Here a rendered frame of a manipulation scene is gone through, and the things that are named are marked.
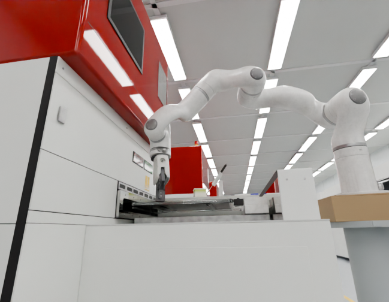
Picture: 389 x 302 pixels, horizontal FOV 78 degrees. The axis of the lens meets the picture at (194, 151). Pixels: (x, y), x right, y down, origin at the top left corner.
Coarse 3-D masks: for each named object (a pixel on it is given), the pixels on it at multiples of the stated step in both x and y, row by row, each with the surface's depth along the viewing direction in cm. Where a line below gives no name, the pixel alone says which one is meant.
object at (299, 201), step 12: (300, 168) 67; (288, 180) 67; (300, 180) 66; (312, 180) 66; (288, 192) 66; (300, 192) 65; (312, 192) 65; (288, 204) 65; (300, 204) 64; (312, 204) 64; (288, 216) 64; (300, 216) 64; (312, 216) 63
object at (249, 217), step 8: (184, 216) 89; (192, 216) 89; (200, 216) 88; (208, 216) 88; (216, 216) 87; (224, 216) 87; (232, 216) 86; (240, 216) 86; (248, 216) 86; (256, 216) 85; (264, 216) 85
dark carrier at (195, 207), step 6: (180, 204) 91; (186, 204) 91; (192, 204) 92; (198, 204) 92; (204, 204) 93; (216, 204) 93; (222, 204) 94; (228, 204) 94; (180, 210) 118; (186, 210) 118; (192, 210) 119
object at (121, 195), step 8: (120, 192) 85; (128, 192) 92; (120, 200) 85; (128, 200) 94; (136, 200) 98; (144, 200) 108; (120, 208) 84; (120, 216) 84; (128, 216) 90; (136, 216) 97; (144, 216) 106; (152, 216) 116
